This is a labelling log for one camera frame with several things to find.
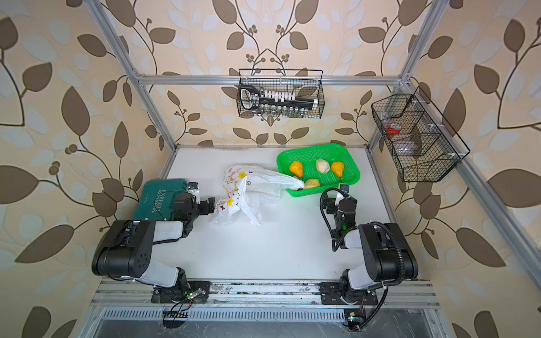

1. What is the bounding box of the printed white plastic bag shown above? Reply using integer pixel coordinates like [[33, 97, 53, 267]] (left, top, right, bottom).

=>
[[210, 165, 305, 226]]

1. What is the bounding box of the yellow-green pear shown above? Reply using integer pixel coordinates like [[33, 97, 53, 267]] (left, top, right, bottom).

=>
[[304, 178, 321, 190]]

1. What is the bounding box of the white pear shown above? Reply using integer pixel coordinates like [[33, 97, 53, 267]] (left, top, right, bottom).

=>
[[316, 159, 331, 175]]

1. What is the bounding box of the orange pear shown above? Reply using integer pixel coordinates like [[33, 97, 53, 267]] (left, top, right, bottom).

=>
[[289, 161, 304, 179], [331, 161, 345, 179]]

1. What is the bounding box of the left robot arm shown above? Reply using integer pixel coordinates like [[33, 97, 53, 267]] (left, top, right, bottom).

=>
[[92, 190, 216, 304]]

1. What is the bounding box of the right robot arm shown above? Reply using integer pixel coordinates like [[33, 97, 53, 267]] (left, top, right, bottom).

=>
[[319, 194, 418, 305]]

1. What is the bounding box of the green tool case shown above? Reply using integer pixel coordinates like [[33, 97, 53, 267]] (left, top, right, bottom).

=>
[[132, 179, 188, 221]]

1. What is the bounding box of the green plastic basket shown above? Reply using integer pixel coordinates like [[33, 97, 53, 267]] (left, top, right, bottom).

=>
[[276, 144, 360, 197]]

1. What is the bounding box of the red tape roll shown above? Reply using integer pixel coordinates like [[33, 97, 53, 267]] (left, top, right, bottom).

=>
[[386, 123, 402, 135]]

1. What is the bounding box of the black white tool set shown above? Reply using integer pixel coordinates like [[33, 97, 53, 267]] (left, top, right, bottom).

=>
[[238, 85, 319, 111]]

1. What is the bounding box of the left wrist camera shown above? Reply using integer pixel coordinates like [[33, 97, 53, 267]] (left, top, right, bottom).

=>
[[187, 182, 199, 198]]

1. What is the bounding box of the right wire basket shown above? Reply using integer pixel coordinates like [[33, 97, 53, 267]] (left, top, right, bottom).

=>
[[371, 87, 471, 183]]

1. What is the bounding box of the wire basket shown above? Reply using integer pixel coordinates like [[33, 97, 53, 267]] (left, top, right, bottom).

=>
[[371, 87, 471, 183], [236, 68, 325, 119]]

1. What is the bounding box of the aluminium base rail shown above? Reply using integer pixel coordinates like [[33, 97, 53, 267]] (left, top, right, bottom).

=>
[[90, 279, 441, 309]]

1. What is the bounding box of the back wire basket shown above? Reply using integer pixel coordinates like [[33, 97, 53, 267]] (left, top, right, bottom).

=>
[[236, 68, 325, 119]]

